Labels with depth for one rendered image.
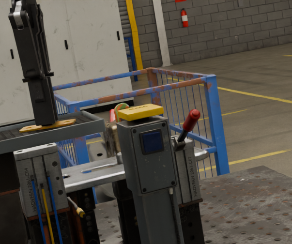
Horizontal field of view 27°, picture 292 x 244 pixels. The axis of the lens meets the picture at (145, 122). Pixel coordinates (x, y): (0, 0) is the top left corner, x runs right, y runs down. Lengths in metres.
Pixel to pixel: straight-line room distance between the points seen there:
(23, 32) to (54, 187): 0.32
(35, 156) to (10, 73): 8.04
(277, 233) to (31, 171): 0.78
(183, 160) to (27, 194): 0.30
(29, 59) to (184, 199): 0.44
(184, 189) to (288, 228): 0.56
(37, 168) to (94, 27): 8.19
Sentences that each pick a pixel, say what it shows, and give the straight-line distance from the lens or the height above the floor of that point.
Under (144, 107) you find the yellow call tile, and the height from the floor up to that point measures 1.16.
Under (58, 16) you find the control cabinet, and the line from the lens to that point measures 9.15.
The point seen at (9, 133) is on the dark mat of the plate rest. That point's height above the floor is 1.16.
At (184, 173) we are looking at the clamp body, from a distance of 1.15.
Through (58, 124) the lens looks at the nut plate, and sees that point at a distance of 0.94.
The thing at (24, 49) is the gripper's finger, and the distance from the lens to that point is 0.89.
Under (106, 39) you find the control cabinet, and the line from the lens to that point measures 9.25.
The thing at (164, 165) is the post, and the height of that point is 1.07.
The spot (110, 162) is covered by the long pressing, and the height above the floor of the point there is 1.00.
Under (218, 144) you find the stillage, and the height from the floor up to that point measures 0.57.
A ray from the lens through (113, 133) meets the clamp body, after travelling 1.45.
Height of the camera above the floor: 1.30
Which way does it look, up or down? 10 degrees down
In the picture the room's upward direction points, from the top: 9 degrees counter-clockwise
